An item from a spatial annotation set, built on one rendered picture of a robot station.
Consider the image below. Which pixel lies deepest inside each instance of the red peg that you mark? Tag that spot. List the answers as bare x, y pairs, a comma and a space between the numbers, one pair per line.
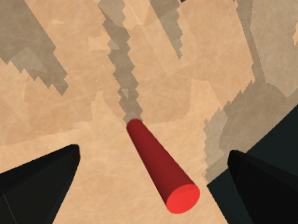
176, 189

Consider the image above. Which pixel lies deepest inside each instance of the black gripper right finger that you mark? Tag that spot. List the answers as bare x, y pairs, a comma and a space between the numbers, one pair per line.
270, 194

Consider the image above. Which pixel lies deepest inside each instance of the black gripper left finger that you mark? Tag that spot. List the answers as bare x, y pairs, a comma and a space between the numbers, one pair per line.
33, 192

